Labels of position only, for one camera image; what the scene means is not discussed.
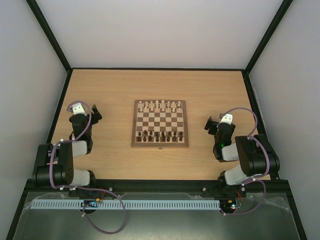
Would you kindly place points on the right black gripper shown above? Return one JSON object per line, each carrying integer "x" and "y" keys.
{"x": 211, "y": 124}

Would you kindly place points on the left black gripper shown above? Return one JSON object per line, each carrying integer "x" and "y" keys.
{"x": 95, "y": 119}

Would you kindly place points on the tall dark piece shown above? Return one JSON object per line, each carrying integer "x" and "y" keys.
{"x": 163, "y": 138}

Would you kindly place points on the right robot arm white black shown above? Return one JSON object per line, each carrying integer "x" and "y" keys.
{"x": 255, "y": 154}

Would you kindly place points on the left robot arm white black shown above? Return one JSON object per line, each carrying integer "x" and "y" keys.
{"x": 54, "y": 163}

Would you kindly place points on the wooden chess board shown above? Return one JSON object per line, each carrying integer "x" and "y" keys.
{"x": 160, "y": 122}

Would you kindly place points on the white chess piece row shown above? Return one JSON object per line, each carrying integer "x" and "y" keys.
{"x": 159, "y": 106}

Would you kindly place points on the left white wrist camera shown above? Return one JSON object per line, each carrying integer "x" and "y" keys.
{"x": 77, "y": 109}

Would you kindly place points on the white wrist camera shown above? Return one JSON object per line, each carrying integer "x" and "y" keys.
{"x": 226, "y": 118}
{"x": 77, "y": 109}

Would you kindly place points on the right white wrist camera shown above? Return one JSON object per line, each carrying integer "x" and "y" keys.
{"x": 226, "y": 118}

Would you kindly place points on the black aluminium frame rail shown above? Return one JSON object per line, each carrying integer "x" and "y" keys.
{"x": 204, "y": 188}

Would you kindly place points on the grey slotted cable duct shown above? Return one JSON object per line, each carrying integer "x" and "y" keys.
{"x": 73, "y": 204}

